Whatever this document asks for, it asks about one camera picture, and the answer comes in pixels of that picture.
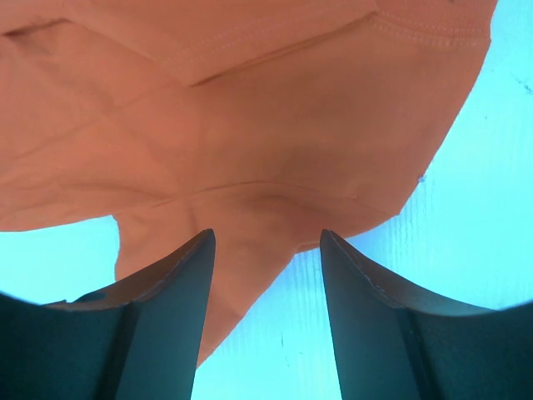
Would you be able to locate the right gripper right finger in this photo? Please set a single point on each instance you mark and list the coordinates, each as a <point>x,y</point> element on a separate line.
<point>394,339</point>

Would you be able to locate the orange t shirt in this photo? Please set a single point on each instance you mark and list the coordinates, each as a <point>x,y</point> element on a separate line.
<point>265,121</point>

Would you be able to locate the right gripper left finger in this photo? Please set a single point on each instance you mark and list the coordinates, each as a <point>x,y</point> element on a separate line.
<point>138,338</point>

